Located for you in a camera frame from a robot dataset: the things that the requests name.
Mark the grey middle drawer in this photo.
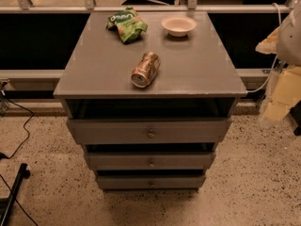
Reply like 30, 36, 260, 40
84, 153, 216, 170

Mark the grey drawer cabinet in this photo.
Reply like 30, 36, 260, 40
54, 11, 246, 179

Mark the grey bottom drawer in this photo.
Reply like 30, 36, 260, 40
96, 175, 206, 190

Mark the copper soda can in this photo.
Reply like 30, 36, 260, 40
131, 52, 161, 88

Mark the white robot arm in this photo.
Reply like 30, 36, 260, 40
255, 3, 301, 121

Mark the black stand leg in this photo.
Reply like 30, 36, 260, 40
0, 163, 30, 226

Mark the green chip bag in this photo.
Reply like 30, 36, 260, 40
106, 8, 148, 44

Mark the white bowl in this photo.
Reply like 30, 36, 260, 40
161, 15, 197, 38

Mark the grey top drawer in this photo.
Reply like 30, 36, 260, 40
67, 118, 231, 145

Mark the black floor cable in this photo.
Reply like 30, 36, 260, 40
0, 91, 36, 160

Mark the metal railing frame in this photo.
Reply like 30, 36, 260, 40
0, 0, 301, 91

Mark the white cable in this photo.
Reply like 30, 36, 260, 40
246, 2, 283, 94

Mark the grey drawer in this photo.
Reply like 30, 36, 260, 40
84, 153, 216, 170
67, 118, 231, 145
96, 175, 206, 190

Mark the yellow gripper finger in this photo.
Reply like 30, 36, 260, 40
255, 27, 280, 55

